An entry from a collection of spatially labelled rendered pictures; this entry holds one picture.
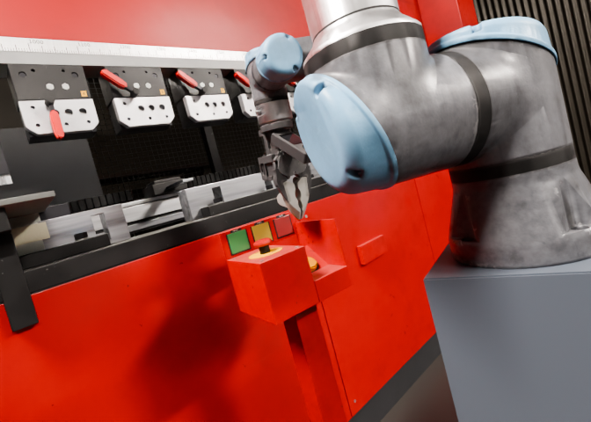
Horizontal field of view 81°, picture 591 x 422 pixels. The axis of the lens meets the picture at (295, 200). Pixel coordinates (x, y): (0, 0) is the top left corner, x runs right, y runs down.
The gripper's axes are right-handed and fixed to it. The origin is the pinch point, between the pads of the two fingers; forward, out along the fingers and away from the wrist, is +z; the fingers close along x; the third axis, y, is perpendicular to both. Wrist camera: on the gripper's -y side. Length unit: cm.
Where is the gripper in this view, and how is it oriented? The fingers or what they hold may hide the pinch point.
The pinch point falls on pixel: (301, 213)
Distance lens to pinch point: 75.0
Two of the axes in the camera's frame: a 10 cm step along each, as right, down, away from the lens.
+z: 2.1, 9.7, 1.2
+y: -5.7, 0.2, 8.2
